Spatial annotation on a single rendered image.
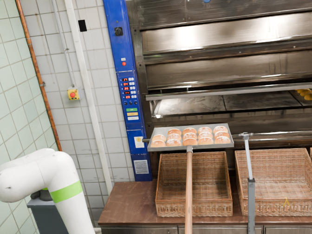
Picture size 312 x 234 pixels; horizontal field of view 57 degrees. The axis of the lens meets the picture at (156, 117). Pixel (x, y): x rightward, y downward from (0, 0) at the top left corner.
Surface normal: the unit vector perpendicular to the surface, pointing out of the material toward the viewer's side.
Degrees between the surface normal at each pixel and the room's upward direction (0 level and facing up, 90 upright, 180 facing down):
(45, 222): 90
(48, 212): 90
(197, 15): 90
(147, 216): 0
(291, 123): 70
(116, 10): 90
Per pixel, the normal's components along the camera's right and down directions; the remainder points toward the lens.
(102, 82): -0.13, 0.39
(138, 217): -0.12, -0.92
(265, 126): -0.16, 0.05
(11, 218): 0.98, -0.07
